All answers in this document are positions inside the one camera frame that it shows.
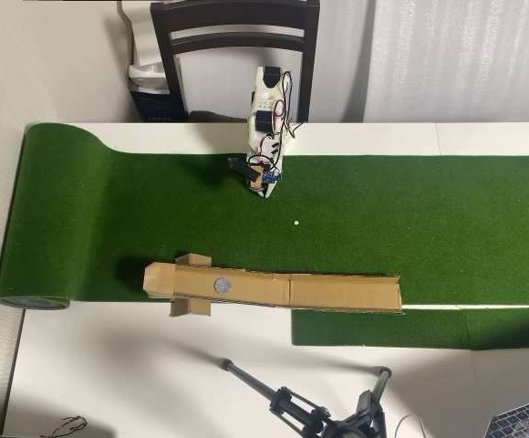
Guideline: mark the black tripod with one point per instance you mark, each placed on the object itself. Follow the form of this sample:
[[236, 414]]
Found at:
[[292, 406]]

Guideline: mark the white curtain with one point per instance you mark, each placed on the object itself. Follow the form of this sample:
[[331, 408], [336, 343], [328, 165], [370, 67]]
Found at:
[[451, 59]]

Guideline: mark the brown cardboard ramp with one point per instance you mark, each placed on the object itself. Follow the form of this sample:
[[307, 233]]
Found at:
[[337, 292]]

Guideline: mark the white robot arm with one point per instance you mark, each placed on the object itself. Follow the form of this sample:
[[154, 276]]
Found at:
[[264, 91]]

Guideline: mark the short green turf piece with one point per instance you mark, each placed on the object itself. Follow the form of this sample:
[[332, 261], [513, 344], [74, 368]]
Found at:
[[383, 328]]

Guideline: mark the blue camera with brown mount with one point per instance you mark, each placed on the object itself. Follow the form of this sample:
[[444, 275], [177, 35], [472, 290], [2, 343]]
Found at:
[[255, 175]]

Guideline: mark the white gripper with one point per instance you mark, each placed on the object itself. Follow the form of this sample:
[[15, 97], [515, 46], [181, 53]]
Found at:
[[264, 188]]

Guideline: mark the dark wooden chair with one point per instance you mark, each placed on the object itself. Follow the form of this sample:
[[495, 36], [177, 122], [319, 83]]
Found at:
[[164, 45]]

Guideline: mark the gray round felt mark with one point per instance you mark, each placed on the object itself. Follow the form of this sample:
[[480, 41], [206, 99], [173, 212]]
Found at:
[[222, 285]]

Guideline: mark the white and navy appliance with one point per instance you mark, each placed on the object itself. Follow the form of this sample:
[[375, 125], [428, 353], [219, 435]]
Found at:
[[141, 86]]

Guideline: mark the long green turf mat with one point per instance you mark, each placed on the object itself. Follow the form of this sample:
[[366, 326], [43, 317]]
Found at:
[[383, 205]]

